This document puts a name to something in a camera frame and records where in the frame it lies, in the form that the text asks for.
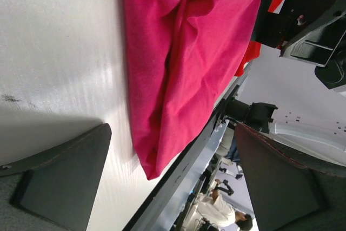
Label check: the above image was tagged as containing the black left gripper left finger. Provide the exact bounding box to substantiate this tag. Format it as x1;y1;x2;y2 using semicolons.
1;123;112;230

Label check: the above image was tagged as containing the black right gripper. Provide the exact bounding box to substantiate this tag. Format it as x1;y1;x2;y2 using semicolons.
261;0;345;91

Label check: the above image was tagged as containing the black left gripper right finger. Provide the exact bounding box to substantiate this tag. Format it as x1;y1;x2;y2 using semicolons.
235;124;345;230

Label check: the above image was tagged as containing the red t shirt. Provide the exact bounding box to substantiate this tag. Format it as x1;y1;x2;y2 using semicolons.
235;0;283;77

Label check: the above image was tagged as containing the pink t shirt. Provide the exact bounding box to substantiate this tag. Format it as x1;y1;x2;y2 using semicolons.
123;0;261;180

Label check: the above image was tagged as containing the person in white shirt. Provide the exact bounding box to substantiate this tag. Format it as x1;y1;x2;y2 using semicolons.
197;179;253;230

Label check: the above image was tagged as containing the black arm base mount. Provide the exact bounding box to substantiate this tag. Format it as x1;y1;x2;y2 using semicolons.
225;97;278;134

